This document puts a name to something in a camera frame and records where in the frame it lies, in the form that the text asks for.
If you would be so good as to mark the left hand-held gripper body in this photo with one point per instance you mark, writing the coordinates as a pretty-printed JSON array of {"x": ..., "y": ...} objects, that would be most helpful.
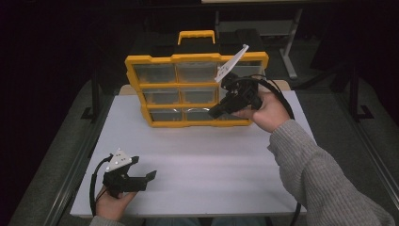
[{"x": 120, "y": 180}]

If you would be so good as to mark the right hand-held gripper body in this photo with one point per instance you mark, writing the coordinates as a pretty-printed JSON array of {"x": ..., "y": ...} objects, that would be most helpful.
[{"x": 240, "y": 91}]

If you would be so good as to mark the yellow organizer case with drawers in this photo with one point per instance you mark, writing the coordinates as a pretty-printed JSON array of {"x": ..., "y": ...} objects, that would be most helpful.
[{"x": 178, "y": 84}]

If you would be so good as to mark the person's left hand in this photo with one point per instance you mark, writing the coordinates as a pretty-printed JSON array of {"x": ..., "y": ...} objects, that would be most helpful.
[{"x": 113, "y": 205}]

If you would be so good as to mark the person's right hand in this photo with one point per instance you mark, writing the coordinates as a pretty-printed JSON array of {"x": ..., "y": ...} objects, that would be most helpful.
[{"x": 269, "y": 113}]

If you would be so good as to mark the black metal stand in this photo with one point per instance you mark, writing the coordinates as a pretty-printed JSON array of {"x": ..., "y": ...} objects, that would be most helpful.
[
  {"x": 356, "y": 100},
  {"x": 94, "y": 100}
]

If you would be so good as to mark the white metal desk frame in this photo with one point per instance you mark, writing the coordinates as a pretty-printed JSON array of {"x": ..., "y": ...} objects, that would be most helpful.
[{"x": 290, "y": 47}]

